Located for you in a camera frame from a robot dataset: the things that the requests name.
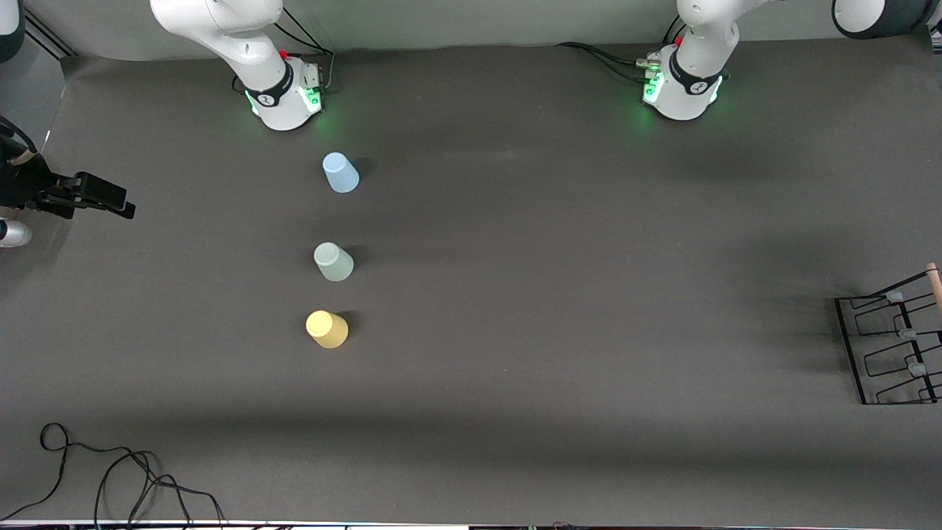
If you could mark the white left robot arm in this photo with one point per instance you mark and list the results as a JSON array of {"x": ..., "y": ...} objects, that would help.
[{"x": 692, "y": 81}]

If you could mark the pale green plastic cup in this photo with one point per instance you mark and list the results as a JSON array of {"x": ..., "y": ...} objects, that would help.
[{"x": 333, "y": 262}]

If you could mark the pale yellow plastic cup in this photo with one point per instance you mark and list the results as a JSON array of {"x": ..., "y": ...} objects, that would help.
[{"x": 327, "y": 330}]

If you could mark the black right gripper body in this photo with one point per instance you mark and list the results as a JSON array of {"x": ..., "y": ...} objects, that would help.
[{"x": 20, "y": 183}]

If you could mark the dark grey table cloth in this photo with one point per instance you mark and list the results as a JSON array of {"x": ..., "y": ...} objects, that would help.
[{"x": 515, "y": 294}]

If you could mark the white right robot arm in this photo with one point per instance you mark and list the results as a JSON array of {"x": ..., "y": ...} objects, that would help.
[{"x": 221, "y": 29}]

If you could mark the pale blue plastic cup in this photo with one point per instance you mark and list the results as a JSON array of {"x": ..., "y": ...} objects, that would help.
[{"x": 341, "y": 174}]

